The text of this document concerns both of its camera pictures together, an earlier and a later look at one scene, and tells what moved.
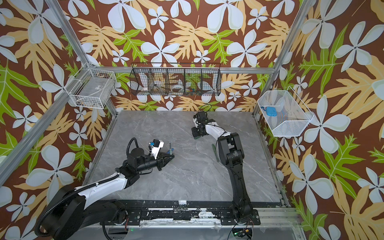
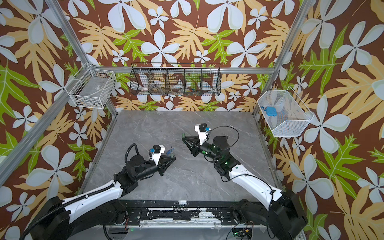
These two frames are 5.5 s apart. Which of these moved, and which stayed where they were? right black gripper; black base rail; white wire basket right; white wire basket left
Moved: right black gripper
Stayed: white wire basket right; black base rail; white wire basket left
